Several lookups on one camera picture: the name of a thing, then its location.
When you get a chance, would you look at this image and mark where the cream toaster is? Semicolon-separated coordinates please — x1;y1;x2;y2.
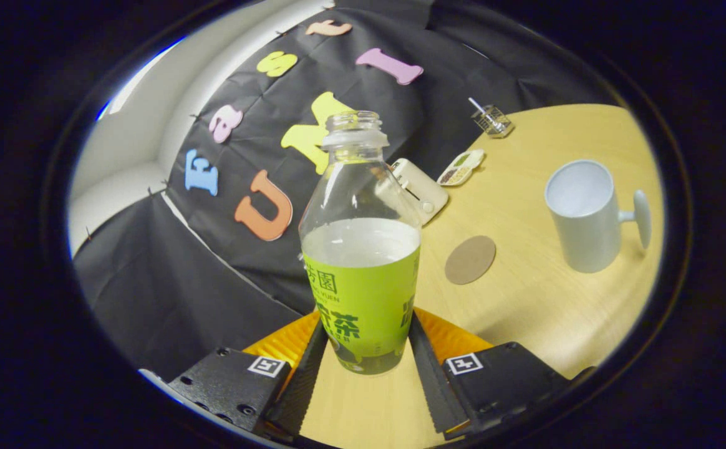
375;158;449;225

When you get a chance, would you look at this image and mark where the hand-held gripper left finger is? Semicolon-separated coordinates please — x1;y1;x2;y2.
168;311;329;440

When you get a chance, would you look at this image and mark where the white cup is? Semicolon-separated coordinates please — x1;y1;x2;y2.
545;160;652;274

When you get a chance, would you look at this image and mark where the clear juice bottle green label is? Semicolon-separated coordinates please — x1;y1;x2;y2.
299;111;422;375

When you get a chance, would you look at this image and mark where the round brown coaster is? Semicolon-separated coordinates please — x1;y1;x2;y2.
445;235;496;285

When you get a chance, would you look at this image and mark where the wire mesh holder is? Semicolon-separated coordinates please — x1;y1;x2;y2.
479;105;515;138

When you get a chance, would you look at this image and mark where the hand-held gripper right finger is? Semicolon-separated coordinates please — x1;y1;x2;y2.
407;307;573;436

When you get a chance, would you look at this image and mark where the wooden table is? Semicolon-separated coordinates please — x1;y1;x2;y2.
301;103;664;448

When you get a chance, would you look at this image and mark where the white divided dish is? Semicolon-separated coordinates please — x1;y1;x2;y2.
437;148;486;186

